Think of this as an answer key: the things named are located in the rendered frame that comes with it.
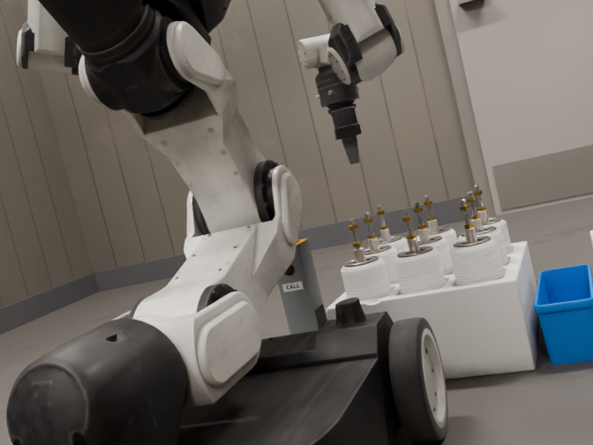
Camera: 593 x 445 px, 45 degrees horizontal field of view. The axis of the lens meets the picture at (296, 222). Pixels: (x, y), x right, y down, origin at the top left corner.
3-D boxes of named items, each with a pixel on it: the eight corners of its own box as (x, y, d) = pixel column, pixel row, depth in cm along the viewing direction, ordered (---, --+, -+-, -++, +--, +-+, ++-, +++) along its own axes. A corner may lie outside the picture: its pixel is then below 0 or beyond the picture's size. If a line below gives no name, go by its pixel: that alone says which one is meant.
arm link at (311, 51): (361, 78, 159) (349, 26, 158) (315, 87, 156) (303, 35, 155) (346, 86, 170) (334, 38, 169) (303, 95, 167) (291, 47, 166)
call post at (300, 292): (330, 380, 162) (297, 245, 159) (301, 382, 165) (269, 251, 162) (339, 368, 169) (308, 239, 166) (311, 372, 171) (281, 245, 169)
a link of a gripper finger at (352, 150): (348, 165, 162) (341, 138, 161) (362, 162, 162) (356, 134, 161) (348, 165, 160) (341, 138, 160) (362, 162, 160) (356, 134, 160)
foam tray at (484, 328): (536, 370, 137) (515, 279, 136) (344, 391, 152) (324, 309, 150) (542, 313, 173) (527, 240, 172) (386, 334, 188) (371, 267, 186)
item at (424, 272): (458, 326, 154) (439, 244, 153) (455, 339, 145) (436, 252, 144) (414, 333, 157) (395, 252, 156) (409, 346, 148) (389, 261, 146)
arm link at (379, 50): (370, 59, 154) (409, 72, 137) (328, 83, 153) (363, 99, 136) (349, 13, 149) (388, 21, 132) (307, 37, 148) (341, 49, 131)
